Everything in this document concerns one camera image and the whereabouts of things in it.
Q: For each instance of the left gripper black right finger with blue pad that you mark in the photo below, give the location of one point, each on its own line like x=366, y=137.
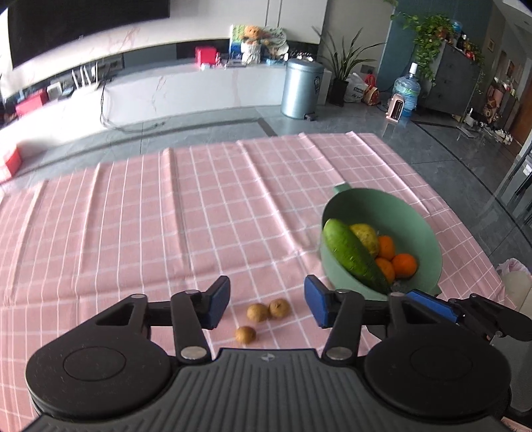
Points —
x=345, y=312

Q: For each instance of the red box far left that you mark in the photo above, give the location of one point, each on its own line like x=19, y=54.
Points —
x=32, y=103

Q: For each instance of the green plastic bowl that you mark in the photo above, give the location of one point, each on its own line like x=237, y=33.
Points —
x=391, y=216

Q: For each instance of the white plastic bag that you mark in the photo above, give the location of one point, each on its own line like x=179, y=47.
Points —
x=355, y=89

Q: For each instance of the orange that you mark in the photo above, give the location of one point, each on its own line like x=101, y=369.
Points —
x=404, y=265
x=386, y=267
x=387, y=248

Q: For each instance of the brown longan right back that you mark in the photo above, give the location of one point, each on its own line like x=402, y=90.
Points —
x=279, y=308

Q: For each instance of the brown longan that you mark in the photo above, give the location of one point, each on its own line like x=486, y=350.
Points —
x=245, y=335
x=279, y=308
x=257, y=313

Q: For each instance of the silver pedal trash can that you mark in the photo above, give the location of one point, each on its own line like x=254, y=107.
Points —
x=301, y=89

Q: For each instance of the black television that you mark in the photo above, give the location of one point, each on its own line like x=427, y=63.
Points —
x=38, y=26

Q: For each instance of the orange right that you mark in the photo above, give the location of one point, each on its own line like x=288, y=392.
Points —
x=404, y=265

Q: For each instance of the green cucumber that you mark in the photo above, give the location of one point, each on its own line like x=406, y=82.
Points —
x=351, y=254

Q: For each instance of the brown longan front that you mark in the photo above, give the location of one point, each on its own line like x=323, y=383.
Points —
x=245, y=335

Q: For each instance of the brown longan left back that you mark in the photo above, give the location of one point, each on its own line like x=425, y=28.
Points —
x=257, y=313

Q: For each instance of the pink small heater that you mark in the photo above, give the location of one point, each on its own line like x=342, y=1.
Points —
x=395, y=108

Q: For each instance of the red box on counter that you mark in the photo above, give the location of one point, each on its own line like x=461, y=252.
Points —
x=206, y=57

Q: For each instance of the orange top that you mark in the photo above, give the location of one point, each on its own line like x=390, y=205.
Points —
x=387, y=248

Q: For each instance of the pink checkered tablecloth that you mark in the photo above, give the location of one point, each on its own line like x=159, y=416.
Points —
x=178, y=219

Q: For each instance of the orange lower left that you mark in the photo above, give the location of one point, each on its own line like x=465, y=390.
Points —
x=386, y=267

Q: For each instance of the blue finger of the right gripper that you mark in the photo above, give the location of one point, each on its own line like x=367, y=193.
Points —
x=441, y=308

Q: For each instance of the blue water bottle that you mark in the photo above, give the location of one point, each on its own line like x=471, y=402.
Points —
x=408, y=88

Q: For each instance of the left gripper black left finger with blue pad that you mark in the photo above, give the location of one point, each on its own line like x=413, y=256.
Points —
x=188, y=313

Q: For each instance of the teddy bear toy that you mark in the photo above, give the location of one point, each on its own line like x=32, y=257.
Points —
x=253, y=39

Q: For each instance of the grey cabinet with ivy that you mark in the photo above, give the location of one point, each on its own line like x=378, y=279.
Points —
x=453, y=84

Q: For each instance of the yellow pear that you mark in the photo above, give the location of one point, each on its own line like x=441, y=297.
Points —
x=368, y=237

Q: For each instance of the potted green plant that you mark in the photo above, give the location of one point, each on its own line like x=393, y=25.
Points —
x=341, y=60

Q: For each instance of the white marble tv bench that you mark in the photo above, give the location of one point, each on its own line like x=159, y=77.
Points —
x=143, y=97

